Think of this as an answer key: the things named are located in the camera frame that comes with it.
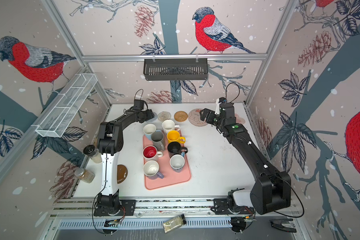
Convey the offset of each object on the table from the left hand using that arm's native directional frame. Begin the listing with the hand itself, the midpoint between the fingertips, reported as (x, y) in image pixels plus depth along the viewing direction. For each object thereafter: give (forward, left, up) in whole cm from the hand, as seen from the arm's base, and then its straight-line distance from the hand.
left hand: (151, 115), depth 109 cm
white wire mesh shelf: (-25, +38, +27) cm, 53 cm away
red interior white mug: (-30, -3, -1) cm, 30 cm away
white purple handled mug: (-40, -5, -2) cm, 40 cm away
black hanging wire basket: (+24, -19, +24) cm, 39 cm away
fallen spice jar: (-65, -18, +1) cm, 68 cm away
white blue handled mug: (-36, -20, 0) cm, 41 cm away
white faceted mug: (-12, -14, +4) cm, 19 cm away
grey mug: (-21, -7, +3) cm, 23 cm away
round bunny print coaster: (0, -33, -3) cm, 33 cm away
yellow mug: (-18, -18, 0) cm, 25 cm away
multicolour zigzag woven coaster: (+3, -9, -4) cm, 10 cm away
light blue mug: (-15, -1, +4) cm, 16 cm away
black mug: (-28, -19, +3) cm, 34 cm away
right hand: (-18, -35, +21) cm, 45 cm away
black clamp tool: (-66, -70, -2) cm, 97 cm away
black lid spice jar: (-31, +29, +7) cm, 44 cm away
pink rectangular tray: (-44, -16, -2) cm, 47 cm away
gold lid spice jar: (-44, +28, +3) cm, 53 cm away
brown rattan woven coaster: (+3, -22, -4) cm, 22 cm away
